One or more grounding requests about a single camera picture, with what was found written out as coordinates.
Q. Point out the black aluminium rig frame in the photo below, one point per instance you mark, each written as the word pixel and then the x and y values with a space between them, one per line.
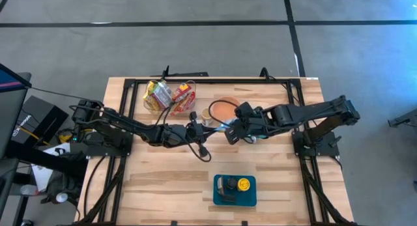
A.
pixel 221 80

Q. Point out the black equipment case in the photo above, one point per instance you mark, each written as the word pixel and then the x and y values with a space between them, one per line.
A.
pixel 39 115

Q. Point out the yellow lid spice can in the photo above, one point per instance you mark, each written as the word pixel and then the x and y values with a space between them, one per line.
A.
pixel 243 184

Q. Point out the black computer monitor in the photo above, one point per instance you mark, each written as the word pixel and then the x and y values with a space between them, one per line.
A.
pixel 9 105

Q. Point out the clear plastic container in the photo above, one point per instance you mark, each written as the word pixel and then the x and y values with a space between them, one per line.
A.
pixel 192 86

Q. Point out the black bag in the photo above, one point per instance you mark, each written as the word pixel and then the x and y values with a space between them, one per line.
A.
pixel 62 183

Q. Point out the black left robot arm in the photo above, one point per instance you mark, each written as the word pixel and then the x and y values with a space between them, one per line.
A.
pixel 123 125

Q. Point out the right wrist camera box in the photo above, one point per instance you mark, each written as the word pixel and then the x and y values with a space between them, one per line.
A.
pixel 232 136

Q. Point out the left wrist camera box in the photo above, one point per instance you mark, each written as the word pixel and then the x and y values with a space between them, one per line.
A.
pixel 203 151

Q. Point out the orange bowl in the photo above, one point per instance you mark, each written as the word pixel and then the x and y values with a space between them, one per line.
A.
pixel 224 111

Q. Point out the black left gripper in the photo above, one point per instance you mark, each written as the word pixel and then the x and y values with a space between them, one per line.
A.
pixel 195 132

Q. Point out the white paper sheet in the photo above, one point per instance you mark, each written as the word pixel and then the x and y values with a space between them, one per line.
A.
pixel 42 177

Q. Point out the large teal blue bin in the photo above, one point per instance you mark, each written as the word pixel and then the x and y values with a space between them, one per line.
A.
pixel 247 200

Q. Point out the black desk beam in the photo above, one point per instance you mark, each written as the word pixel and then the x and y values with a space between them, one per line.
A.
pixel 39 157

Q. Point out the small foil sauce packet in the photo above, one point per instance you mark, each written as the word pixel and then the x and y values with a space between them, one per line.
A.
pixel 221 185

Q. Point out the grey floor stand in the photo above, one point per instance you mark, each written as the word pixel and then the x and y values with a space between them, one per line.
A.
pixel 404 118

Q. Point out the white capped bottle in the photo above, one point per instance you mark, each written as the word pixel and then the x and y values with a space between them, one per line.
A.
pixel 62 197

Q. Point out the black frame bracket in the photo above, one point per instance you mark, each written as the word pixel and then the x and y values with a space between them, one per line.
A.
pixel 166 73
pixel 264 73

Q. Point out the small beige cup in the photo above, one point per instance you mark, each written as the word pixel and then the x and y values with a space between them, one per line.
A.
pixel 206 117

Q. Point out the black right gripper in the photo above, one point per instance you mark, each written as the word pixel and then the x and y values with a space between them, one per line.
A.
pixel 257 123

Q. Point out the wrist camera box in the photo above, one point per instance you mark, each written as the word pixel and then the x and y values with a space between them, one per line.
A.
pixel 232 136
pixel 203 151

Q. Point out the silver green food packet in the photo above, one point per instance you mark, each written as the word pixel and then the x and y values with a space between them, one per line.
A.
pixel 163 94

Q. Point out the yellow ramen noodle packet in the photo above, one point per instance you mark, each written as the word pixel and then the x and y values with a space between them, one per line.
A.
pixel 149 95

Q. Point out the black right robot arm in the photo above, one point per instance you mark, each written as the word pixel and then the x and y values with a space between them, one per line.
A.
pixel 309 113

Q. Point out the black lid pepper shaker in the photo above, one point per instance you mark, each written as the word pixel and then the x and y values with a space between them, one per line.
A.
pixel 231 182

